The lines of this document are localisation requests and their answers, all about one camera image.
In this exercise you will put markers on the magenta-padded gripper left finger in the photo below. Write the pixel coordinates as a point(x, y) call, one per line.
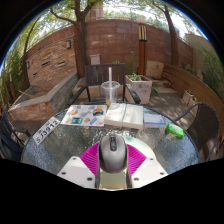
point(90, 160)

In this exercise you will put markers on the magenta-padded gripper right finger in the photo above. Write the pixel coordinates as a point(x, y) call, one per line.
point(136, 161)

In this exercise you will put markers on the grey computer mouse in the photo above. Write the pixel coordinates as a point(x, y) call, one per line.
point(113, 156)

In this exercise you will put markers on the blue and white book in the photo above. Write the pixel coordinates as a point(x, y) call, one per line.
point(154, 120)

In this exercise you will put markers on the flat white box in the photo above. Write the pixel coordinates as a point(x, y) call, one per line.
point(133, 116)
point(115, 115)

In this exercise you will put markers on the colourful printed sheet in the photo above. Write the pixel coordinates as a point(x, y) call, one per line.
point(83, 115)

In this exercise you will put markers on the small green packet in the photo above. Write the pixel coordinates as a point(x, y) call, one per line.
point(175, 130)

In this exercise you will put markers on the clear plastic cup with straw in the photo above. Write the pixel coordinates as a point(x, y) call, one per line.
point(110, 93)

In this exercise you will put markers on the stone raised garden bed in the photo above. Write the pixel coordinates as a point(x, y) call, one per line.
point(40, 103)

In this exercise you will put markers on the dark wicker chair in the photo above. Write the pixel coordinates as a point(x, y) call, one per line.
point(203, 123)

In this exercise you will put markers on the black slatted chair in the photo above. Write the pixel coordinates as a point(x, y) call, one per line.
point(10, 143)

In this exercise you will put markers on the dark slatted wooden chair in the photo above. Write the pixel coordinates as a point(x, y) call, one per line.
point(100, 75)

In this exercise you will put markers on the beige stone slab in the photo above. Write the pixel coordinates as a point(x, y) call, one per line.
point(155, 70)

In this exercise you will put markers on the curved wooden bench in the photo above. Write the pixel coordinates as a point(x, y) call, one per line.
point(193, 86)

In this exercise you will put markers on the thick forked tree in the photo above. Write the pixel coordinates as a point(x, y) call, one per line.
point(80, 46)

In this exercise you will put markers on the thin leaning tree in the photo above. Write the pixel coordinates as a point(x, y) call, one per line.
point(28, 56)

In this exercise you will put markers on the slim tree trunk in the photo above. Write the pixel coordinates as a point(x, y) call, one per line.
point(171, 40)

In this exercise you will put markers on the white wall box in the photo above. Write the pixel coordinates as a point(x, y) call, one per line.
point(95, 59)

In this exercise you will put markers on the wooden garden lamp post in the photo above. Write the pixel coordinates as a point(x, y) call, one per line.
point(142, 53)

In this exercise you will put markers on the dark wall light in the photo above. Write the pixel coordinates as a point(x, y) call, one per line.
point(68, 44)
point(28, 64)

